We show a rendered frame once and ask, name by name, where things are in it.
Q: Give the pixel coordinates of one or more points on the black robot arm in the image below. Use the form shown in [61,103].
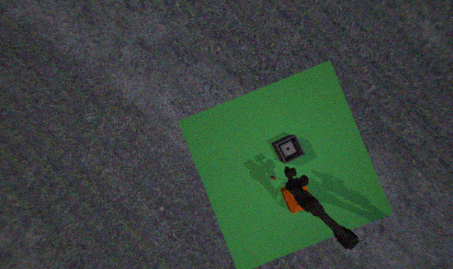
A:
[344,236]

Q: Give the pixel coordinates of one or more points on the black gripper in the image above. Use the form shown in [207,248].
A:
[290,172]

